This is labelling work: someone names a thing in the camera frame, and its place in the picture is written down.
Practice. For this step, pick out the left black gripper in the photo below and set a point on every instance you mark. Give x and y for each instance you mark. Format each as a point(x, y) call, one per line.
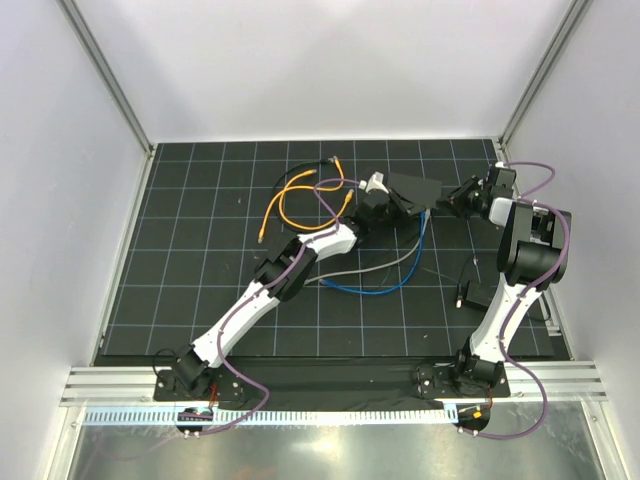
point(401, 207)

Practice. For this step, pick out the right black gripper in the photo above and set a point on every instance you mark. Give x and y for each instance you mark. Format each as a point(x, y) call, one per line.
point(456, 201)

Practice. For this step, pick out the black network switch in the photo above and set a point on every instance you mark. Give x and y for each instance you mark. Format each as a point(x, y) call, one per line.
point(423, 192)

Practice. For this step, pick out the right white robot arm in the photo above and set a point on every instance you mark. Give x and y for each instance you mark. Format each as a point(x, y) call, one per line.
point(532, 255)

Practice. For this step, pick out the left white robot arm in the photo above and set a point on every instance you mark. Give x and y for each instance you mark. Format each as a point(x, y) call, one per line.
point(282, 274)

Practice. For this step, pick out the black grid mat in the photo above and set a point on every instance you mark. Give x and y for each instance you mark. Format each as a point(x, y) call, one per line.
point(202, 226)

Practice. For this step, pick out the black power adapter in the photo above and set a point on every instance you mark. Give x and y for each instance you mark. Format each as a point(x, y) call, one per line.
point(474, 295)

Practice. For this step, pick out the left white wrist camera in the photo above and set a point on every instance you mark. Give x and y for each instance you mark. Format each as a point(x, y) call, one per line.
point(374, 183)

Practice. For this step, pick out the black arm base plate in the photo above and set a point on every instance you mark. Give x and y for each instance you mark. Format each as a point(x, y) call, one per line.
point(328, 384)

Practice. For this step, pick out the slotted cable duct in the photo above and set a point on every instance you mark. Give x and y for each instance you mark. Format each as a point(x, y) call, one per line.
point(197, 417)

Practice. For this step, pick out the right aluminium frame post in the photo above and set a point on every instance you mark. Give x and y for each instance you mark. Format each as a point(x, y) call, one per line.
point(569, 23)

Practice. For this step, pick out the aluminium frame post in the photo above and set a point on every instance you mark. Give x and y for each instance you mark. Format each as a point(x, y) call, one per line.
point(100, 63)
point(569, 23)

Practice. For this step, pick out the aluminium front rail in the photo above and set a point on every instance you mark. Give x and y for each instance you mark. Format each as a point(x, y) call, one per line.
point(118, 386)

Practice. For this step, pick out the left aluminium frame post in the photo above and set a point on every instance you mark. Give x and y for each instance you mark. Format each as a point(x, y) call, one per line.
point(100, 63)

